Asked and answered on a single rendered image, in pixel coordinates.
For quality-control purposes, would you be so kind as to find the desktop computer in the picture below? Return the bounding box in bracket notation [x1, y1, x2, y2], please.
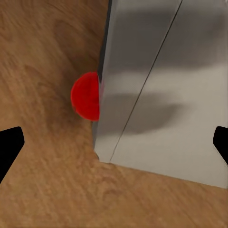
[71, 0, 228, 189]

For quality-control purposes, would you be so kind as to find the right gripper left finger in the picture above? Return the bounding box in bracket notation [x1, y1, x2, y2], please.
[0, 126, 25, 183]

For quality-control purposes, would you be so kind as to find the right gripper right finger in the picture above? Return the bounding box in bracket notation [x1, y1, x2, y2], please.
[213, 126, 228, 164]

